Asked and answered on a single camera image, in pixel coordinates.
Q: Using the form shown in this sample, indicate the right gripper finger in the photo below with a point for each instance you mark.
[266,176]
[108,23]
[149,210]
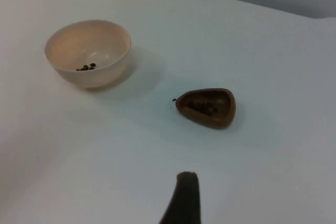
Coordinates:
[185,203]

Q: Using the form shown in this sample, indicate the dark wooden cup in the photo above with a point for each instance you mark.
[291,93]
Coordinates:
[204,117]

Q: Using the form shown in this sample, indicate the pale wooden bowl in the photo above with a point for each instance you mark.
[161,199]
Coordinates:
[89,51]

